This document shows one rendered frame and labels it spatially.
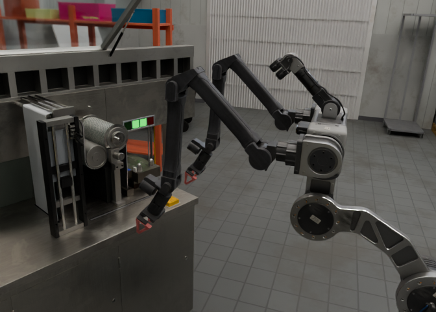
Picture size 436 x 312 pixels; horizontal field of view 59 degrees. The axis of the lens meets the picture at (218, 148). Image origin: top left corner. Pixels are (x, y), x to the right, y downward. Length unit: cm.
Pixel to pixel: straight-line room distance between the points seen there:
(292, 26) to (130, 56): 559
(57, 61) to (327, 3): 611
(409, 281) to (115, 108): 178
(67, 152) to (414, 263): 148
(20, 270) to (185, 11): 714
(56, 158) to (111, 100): 74
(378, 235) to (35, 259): 137
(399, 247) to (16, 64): 187
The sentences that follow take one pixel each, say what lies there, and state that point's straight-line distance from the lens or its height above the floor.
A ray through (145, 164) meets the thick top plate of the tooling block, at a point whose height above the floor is 103.
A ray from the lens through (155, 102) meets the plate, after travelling 262.
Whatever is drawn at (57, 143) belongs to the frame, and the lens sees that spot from 180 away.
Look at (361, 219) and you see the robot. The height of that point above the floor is 117.
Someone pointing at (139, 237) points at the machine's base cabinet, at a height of 81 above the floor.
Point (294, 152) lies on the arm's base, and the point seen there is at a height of 147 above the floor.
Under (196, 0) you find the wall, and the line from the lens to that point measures 829.
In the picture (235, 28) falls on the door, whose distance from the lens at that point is 798.
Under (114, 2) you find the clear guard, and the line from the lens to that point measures 205.
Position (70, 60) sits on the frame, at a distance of 226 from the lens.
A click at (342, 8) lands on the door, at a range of 770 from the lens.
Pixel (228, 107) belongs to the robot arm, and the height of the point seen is 159.
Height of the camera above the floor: 189
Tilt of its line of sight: 20 degrees down
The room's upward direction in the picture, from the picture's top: 2 degrees clockwise
